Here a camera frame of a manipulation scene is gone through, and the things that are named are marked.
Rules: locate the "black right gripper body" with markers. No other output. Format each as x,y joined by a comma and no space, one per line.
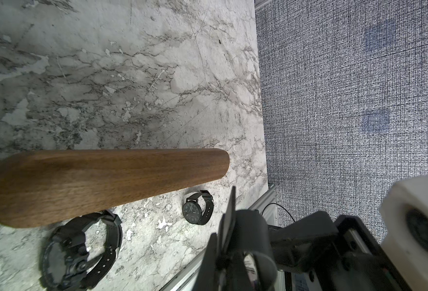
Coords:
339,255

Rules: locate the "wooden watch stand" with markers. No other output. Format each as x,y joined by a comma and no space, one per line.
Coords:
49,186

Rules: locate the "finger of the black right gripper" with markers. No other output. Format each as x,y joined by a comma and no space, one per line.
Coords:
227,225
207,279

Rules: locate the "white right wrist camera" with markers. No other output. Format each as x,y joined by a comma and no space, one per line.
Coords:
404,211

